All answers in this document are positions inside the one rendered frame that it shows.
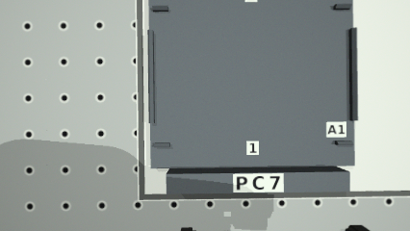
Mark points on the grey perforated base plate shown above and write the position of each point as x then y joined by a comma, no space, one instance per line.
68,136

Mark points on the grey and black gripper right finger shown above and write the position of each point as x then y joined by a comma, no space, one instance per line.
356,228

